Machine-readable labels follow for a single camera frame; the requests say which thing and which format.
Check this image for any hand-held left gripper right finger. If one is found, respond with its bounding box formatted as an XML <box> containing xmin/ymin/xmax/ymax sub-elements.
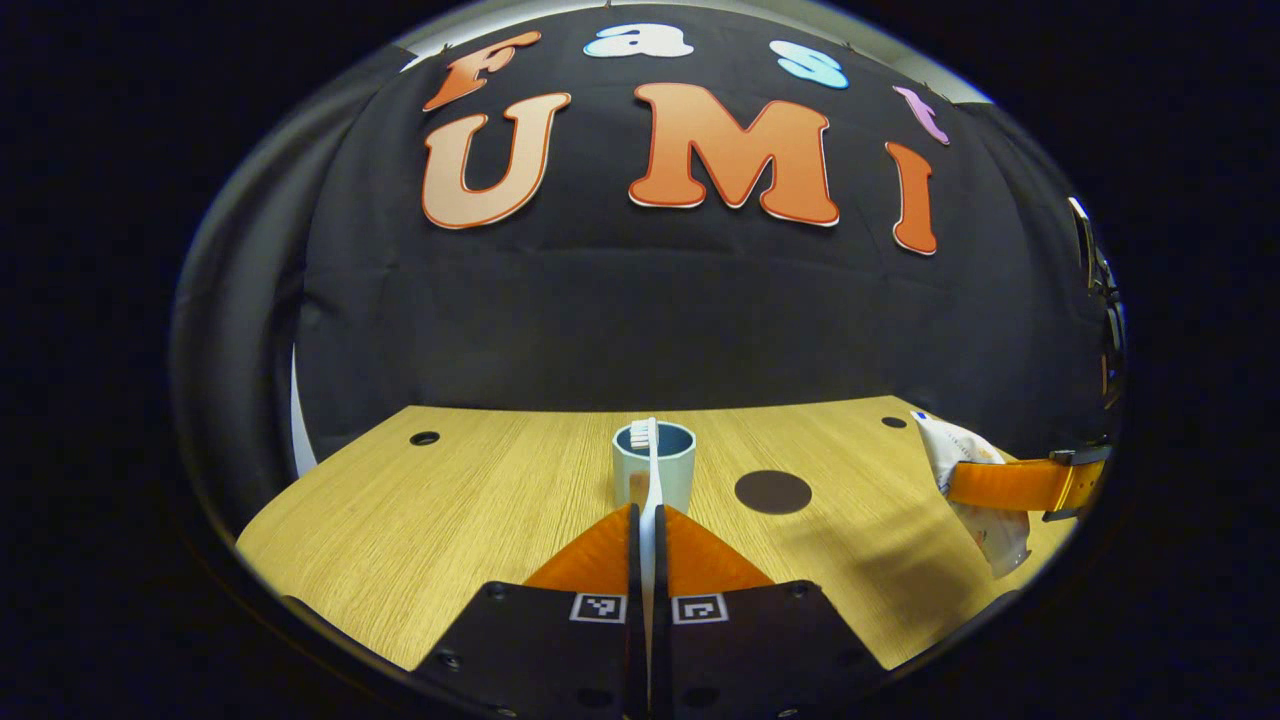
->
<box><xmin>655</xmin><ymin>505</ymin><xmax>891</xmax><ymax>720</ymax></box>

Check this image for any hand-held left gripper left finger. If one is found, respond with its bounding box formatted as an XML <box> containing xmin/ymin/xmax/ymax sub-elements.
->
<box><xmin>410</xmin><ymin>503</ymin><xmax>646</xmax><ymax>720</ymax></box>

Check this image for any white toothbrush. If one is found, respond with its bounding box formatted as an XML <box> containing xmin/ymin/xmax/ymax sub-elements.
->
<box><xmin>630</xmin><ymin>418</ymin><xmax>666</xmax><ymax>701</ymax></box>

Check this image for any black backdrop cloth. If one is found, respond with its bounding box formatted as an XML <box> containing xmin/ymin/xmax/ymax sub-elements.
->
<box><xmin>170</xmin><ymin>0</ymin><xmax>1131</xmax><ymax>561</ymax></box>

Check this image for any white toothpaste tube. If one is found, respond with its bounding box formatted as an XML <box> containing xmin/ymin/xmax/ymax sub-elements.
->
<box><xmin>912</xmin><ymin>410</ymin><xmax>1031</xmax><ymax>579</ymax></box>

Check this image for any light blue cup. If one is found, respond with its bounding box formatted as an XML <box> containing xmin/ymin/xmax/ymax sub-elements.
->
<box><xmin>612</xmin><ymin>420</ymin><xmax>697</xmax><ymax>513</ymax></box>

